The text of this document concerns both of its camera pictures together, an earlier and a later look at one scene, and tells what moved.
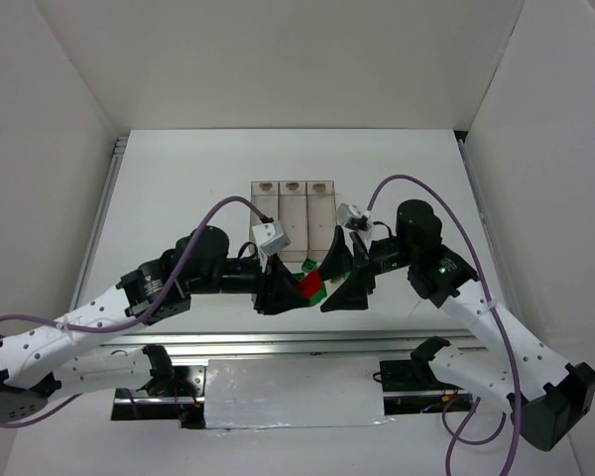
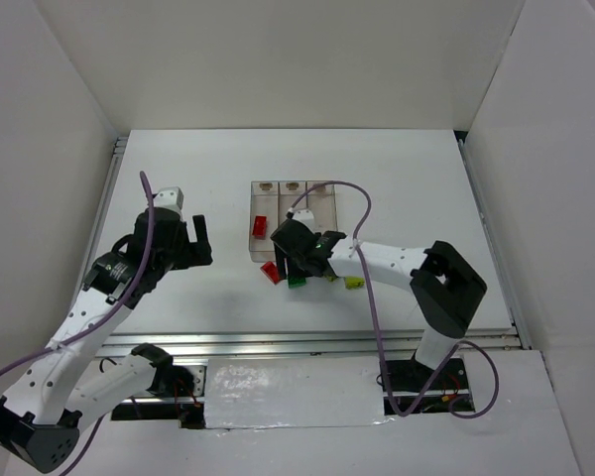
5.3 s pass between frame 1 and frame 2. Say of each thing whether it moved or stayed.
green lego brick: moved
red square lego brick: moved
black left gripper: moved
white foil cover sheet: stayed
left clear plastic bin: stayed
